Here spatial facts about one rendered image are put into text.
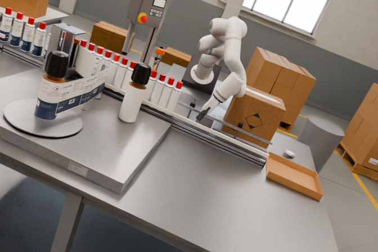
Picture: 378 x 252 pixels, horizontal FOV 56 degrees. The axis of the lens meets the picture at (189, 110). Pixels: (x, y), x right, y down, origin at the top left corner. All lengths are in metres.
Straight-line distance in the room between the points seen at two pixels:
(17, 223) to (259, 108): 1.44
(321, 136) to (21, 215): 3.15
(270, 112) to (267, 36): 5.43
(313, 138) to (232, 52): 2.47
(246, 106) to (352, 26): 5.90
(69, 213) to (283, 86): 4.37
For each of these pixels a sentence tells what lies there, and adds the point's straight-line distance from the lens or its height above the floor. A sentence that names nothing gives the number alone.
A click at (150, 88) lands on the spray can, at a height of 0.99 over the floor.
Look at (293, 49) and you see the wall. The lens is 7.62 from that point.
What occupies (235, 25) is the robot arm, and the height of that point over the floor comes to 1.46.
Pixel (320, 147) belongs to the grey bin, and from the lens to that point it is 4.25.
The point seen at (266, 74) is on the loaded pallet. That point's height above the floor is 0.70.
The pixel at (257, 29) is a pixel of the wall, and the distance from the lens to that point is 7.45.
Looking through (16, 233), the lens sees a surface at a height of 0.22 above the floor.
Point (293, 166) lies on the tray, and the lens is 2.19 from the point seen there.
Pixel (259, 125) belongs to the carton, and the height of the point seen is 0.97.
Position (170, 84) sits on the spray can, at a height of 1.05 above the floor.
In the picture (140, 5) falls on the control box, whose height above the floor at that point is 1.39.
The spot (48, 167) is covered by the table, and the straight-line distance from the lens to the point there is 1.40.
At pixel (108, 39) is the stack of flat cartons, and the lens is 6.13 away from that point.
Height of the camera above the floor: 1.64
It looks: 20 degrees down
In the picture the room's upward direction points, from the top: 22 degrees clockwise
